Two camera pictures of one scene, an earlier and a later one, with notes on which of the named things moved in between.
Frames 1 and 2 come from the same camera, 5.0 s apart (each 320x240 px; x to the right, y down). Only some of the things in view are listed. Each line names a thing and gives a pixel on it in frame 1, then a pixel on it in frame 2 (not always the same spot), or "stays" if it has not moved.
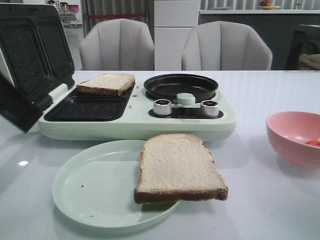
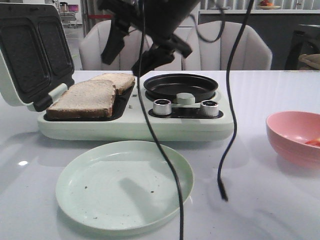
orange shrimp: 316,142 stays
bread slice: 177,167 to 87,99
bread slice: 110,84 stays
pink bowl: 289,132 stays
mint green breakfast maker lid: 35,56 stays
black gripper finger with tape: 16,108 to 161,20
